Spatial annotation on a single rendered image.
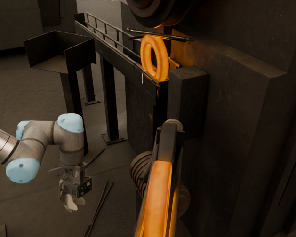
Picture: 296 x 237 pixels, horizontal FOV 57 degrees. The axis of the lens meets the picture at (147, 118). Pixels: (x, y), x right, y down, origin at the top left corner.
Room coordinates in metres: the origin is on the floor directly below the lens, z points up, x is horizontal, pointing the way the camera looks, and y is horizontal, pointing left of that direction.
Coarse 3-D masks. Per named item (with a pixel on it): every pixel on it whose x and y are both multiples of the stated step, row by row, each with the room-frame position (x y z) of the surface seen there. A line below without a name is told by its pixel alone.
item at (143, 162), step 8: (144, 152) 0.70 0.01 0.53; (136, 160) 0.67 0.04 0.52; (144, 160) 0.66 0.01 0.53; (136, 168) 0.65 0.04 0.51; (136, 176) 0.63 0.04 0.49; (136, 184) 0.62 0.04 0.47; (144, 184) 0.59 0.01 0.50; (136, 192) 0.65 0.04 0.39; (184, 192) 0.54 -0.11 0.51; (136, 200) 0.66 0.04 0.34; (184, 200) 0.53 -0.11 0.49; (136, 208) 0.66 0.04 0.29; (184, 208) 0.53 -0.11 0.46; (136, 216) 0.66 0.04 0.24
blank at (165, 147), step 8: (168, 128) 0.49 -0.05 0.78; (176, 128) 0.52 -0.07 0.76; (160, 136) 0.47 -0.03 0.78; (168, 136) 0.47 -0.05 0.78; (160, 144) 0.45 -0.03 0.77; (168, 144) 0.45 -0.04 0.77; (160, 152) 0.44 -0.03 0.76; (168, 152) 0.44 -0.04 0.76; (160, 160) 0.43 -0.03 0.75; (168, 160) 0.43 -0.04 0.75
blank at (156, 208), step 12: (156, 168) 0.35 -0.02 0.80; (168, 168) 0.35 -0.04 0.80; (156, 180) 0.33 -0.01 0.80; (168, 180) 0.33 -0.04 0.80; (156, 192) 0.31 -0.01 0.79; (168, 192) 0.37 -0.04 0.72; (156, 204) 0.29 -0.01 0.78; (168, 204) 0.38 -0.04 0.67; (144, 216) 0.28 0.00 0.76; (156, 216) 0.28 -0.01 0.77; (144, 228) 0.27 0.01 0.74; (156, 228) 0.27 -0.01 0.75
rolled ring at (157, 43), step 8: (144, 40) 1.01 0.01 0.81; (152, 40) 0.95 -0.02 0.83; (160, 40) 0.94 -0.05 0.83; (144, 48) 1.02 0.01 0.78; (160, 48) 0.92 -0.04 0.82; (144, 56) 1.03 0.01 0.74; (160, 56) 0.90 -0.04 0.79; (144, 64) 1.02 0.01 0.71; (160, 64) 0.89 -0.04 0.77; (168, 64) 0.90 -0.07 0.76; (152, 72) 0.99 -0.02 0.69; (160, 72) 0.89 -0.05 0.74; (160, 80) 0.91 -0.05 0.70
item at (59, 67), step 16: (48, 32) 1.42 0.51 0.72; (64, 32) 1.43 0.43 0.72; (32, 48) 1.32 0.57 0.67; (48, 48) 1.40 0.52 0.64; (64, 48) 1.44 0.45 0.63; (80, 48) 1.25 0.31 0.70; (32, 64) 1.30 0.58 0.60; (48, 64) 1.31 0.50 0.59; (64, 64) 1.29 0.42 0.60; (80, 64) 1.23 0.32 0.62; (64, 80) 1.27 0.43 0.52; (64, 96) 1.28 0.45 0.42; (80, 112) 1.30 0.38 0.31
